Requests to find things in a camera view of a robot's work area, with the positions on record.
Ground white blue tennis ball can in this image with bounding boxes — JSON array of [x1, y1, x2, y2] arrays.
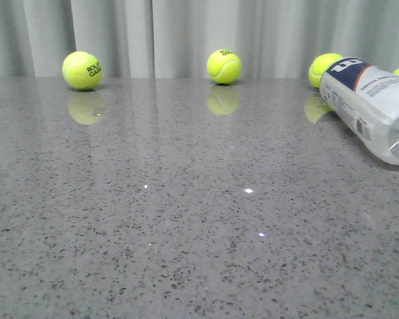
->
[[319, 57, 399, 165]]

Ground middle yellow tennis ball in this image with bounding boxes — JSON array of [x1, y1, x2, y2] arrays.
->
[[207, 49, 241, 84]]

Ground leftmost yellow tennis ball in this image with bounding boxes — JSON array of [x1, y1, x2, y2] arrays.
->
[[62, 51, 103, 90]]

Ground grey white curtain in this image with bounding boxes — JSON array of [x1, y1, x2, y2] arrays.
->
[[0, 1, 399, 78]]

